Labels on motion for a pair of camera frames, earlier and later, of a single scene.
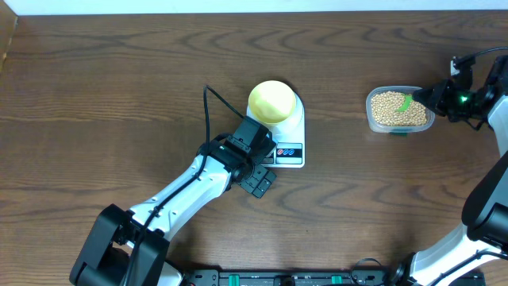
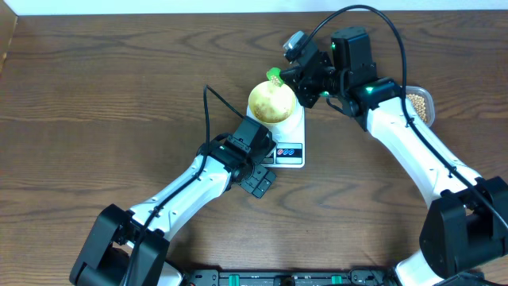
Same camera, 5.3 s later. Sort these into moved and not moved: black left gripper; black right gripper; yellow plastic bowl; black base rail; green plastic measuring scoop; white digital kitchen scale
Moved: green plastic measuring scoop; black right gripper
Not moved: black base rail; yellow plastic bowl; black left gripper; white digital kitchen scale
